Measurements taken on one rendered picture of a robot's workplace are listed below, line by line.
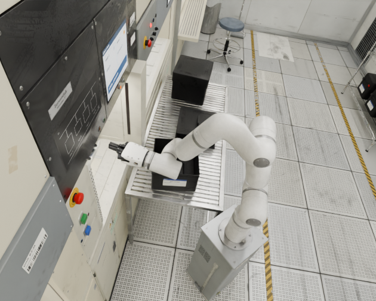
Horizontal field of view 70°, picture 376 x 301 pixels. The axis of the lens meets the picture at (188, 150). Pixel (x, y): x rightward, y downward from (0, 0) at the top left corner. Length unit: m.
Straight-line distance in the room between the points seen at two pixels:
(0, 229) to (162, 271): 1.72
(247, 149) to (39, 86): 0.63
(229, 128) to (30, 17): 0.63
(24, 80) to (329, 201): 2.86
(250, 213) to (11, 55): 1.00
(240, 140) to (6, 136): 0.66
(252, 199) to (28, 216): 0.87
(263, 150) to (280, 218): 1.84
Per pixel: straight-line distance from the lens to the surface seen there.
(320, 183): 3.19
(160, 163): 1.18
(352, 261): 2.88
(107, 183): 1.60
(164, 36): 2.93
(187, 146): 1.04
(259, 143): 0.92
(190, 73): 2.18
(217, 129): 0.95
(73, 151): 0.89
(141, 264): 2.29
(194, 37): 3.09
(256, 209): 1.23
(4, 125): 0.60
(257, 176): 1.10
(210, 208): 1.66
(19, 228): 0.74
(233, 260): 1.56
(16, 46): 0.61
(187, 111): 2.04
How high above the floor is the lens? 2.18
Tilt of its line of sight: 48 degrees down
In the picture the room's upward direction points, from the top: 11 degrees clockwise
